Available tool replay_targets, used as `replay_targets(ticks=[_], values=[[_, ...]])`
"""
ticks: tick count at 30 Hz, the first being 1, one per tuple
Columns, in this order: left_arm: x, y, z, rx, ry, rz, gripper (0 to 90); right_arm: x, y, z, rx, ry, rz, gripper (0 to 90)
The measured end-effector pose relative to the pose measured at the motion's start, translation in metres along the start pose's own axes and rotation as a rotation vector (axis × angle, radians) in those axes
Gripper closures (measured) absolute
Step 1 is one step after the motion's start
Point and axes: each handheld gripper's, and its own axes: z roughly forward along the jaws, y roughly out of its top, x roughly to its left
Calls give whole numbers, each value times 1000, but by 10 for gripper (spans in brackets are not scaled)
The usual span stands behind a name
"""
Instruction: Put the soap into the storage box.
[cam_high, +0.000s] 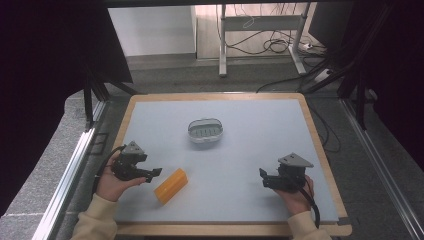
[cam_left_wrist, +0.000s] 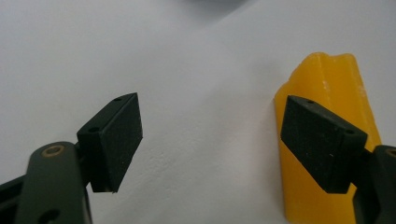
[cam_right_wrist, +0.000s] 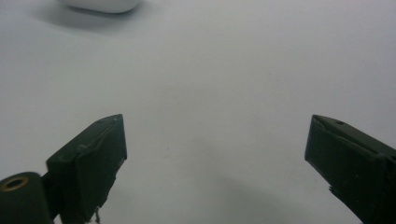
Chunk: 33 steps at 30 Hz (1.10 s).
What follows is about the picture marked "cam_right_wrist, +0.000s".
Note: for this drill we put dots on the white bowl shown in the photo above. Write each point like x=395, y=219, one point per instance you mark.
x=101, y=5

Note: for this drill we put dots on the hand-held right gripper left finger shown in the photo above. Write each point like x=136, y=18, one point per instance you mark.
x=90, y=158

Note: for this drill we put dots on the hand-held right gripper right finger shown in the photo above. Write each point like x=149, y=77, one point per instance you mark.
x=351, y=158

